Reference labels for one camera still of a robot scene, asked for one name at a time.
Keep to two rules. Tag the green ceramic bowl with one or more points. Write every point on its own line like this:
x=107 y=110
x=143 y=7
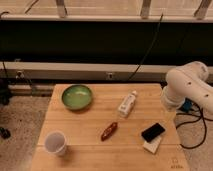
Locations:
x=77 y=97

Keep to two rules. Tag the white sponge block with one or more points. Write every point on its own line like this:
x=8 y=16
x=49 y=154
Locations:
x=153 y=145

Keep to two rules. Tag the black smartphone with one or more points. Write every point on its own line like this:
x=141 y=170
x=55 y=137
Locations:
x=152 y=132

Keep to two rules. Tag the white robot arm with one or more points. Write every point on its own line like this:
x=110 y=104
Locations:
x=188 y=81

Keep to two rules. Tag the black object on floor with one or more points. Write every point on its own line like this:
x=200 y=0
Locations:
x=4 y=133

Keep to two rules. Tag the white plastic bottle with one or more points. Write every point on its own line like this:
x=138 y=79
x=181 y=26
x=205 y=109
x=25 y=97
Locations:
x=127 y=104

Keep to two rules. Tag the red chili pepper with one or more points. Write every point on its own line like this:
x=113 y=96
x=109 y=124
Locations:
x=109 y=131

